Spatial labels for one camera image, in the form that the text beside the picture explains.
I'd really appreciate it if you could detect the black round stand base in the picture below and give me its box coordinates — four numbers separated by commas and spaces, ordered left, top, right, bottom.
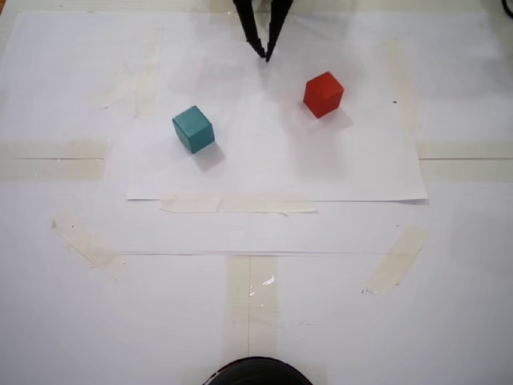
206, 355, 312, 385

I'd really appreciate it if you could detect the white paper sheet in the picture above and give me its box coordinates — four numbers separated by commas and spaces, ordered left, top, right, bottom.
126, 38, 429, 205

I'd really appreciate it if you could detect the teal blue cube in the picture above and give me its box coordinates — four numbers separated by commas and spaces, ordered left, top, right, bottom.
172, 105, 216, 156

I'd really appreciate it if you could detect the large white paper underlay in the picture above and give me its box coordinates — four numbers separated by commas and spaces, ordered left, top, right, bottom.
7, 10, 504, 256

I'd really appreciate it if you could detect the red cube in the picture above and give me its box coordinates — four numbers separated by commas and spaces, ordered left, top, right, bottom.
302, 71, 345, 120

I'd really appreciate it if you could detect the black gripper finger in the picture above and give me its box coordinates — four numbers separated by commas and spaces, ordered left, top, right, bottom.
265, 0, 296, 63
232, 0, 267, 61

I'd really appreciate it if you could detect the beige masking tape strip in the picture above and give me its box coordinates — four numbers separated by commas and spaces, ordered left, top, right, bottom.
133, 26, 164, 118
416, 140, 513, 184
0, 140, 109, 182
363, 226, 430, 298
383, 39, 422, 138
50, 210, 126, 282
225, 255, 281, 359

